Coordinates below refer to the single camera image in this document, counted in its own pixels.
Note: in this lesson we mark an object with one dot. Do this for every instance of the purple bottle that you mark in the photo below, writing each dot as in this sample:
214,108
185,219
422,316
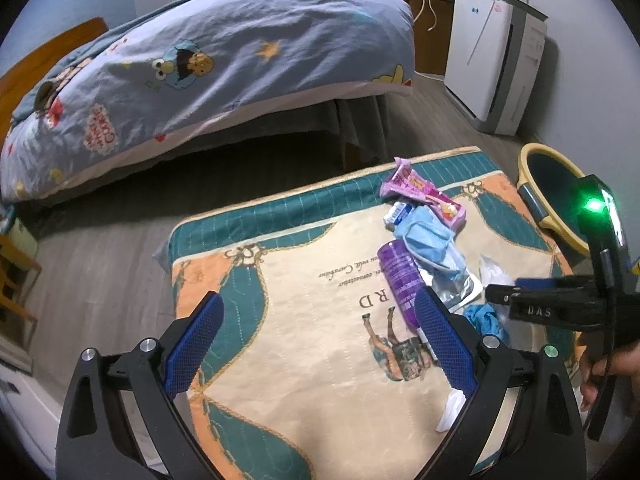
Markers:
400,280

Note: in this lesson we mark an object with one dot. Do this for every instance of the grey bed skirt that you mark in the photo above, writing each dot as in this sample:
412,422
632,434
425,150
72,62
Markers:
360,125

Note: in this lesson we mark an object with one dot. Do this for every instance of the person's right hand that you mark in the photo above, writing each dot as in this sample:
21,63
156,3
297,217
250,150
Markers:
627,360

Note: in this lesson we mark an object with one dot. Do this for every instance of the pale green container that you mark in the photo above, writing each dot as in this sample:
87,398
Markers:
20,232

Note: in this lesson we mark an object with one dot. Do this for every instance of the wooden chair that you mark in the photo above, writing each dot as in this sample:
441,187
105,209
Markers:
12,280

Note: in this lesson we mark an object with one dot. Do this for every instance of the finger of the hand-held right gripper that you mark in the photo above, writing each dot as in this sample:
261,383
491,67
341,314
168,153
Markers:
540,310
555,284

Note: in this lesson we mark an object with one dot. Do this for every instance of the printed teal and beige mat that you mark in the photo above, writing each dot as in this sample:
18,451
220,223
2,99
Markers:
300,360

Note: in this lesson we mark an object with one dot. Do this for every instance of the blue face mask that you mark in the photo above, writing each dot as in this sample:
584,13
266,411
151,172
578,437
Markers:
482,322
425,240

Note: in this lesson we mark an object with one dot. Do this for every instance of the bed with cartoon duvet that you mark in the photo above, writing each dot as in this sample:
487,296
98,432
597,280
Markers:
200,60

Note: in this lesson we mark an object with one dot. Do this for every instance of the white furniture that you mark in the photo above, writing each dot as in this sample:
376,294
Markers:
25,410

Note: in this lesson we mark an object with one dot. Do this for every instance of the silver foil pouch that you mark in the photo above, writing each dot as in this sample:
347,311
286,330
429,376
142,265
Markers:
457,287

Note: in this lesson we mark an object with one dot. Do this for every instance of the white tissue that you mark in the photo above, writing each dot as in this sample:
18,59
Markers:
452,410
495,272

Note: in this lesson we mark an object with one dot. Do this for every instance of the white air purifier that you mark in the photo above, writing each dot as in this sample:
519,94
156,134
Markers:
475,60

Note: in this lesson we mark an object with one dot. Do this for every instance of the yellow and teal plastic basin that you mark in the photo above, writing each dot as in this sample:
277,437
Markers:
560,180

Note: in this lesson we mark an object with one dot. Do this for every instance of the wooden cabinet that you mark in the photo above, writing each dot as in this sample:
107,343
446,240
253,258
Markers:
435,50

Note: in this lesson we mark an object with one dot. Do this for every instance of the wooden bed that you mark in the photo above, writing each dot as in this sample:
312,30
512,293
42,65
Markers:
30,70

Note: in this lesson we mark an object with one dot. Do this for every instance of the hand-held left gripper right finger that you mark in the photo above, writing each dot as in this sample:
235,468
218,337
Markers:
445,345

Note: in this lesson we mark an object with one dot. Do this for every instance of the pink snack wrapper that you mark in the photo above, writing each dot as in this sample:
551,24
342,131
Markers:
415,185

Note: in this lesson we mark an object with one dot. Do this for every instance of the small blue and white carton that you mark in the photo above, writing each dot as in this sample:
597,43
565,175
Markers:
398,216

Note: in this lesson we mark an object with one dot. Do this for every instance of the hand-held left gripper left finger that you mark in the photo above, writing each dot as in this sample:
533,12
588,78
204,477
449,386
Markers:
195,345

